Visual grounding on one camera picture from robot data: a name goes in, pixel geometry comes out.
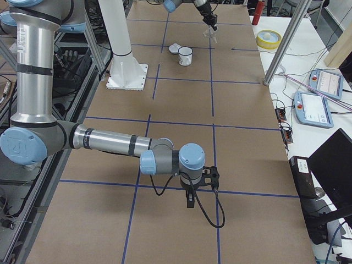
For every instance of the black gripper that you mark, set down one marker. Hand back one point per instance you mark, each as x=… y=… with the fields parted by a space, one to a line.
x=205 y=11
x=188 y=189

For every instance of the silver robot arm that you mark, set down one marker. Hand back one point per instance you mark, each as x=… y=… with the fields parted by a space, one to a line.
x=34 y=132
x=202 y=6

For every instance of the white enamel mug blue rim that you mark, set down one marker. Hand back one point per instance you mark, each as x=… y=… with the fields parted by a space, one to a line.
x=185 y=56

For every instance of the white ceramic lid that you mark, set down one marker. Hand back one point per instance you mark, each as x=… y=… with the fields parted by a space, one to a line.
x=174 y=48

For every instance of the red bottle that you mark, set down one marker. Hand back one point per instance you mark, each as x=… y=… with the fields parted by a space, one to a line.
x=258 y=11

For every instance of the white egg shaped object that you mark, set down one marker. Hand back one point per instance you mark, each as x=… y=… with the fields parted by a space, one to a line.
x=266 y=36

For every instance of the yellow tape roll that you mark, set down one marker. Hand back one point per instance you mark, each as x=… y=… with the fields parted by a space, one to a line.
x=271 y=44

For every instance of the metal grabber stick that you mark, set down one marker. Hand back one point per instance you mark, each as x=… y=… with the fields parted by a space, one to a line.
x=339 y=103

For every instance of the black computer box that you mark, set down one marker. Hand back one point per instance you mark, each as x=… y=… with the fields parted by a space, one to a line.
x=320 y=220

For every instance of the near blue teach pendant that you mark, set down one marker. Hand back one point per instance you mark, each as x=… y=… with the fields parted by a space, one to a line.
x=313 y=110

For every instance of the blue teach pendant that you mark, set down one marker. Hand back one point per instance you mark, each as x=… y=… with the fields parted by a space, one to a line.
x=327 y=82
x=313 y=110

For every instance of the far blue teach pendant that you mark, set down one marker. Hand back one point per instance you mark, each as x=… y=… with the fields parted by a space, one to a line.
x=327 y=82

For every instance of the black monitor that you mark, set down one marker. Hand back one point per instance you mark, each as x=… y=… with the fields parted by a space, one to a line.
x=331 y=166

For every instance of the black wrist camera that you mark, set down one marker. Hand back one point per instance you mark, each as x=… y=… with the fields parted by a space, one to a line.
x=210 y=177

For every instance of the aluminium frame post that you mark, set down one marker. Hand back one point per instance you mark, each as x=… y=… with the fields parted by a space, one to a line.
x=286 y=40

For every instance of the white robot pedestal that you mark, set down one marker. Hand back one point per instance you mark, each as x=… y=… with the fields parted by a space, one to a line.
x=125 y=71

